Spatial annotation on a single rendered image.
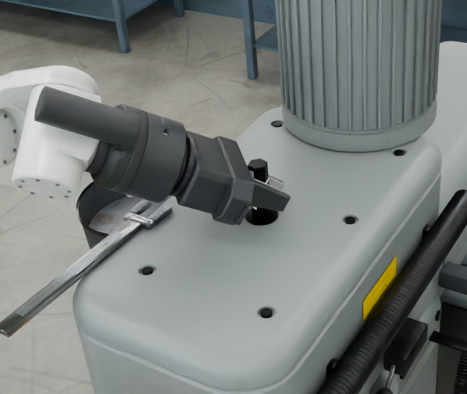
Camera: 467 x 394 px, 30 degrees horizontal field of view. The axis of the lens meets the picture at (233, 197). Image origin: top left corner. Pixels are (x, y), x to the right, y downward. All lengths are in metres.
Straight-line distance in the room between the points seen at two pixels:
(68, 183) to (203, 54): 5.03
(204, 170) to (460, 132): 0.59
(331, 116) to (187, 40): 5.04
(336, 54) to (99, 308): 0.39
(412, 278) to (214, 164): 0.27
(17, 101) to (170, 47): 5.10
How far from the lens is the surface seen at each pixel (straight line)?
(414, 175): 1.03
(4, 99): 0.91
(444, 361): 1.52
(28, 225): 4.41
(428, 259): 1.03
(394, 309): 0.97
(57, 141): 0.83
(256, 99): 5.20
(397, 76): 1.03
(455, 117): 1.40
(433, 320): 1.29
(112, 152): 0.85
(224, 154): 0.91
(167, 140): 0.86
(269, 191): 0.93
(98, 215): 3.47
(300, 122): 1.08
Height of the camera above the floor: 2.45
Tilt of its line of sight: 34 degrees down
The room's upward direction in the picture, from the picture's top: 6 degrees counter-clockwise
